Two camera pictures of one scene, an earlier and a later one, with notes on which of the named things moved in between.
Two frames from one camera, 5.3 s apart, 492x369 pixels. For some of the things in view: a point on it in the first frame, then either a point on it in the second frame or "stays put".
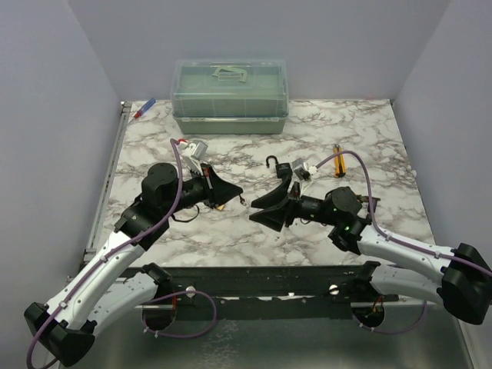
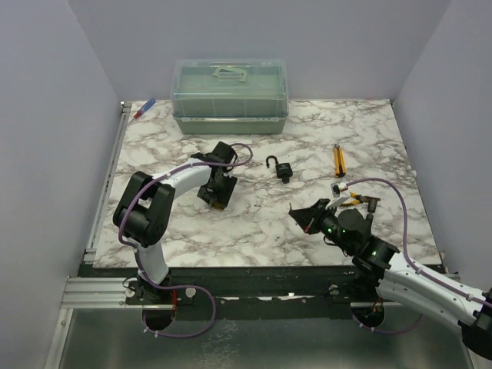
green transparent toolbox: x=230 y=96 stays put
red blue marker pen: x=151 y=102 stays put
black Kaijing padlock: x=283 y=169 stays put
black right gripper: x=275 y=217 -> x=307 y=217
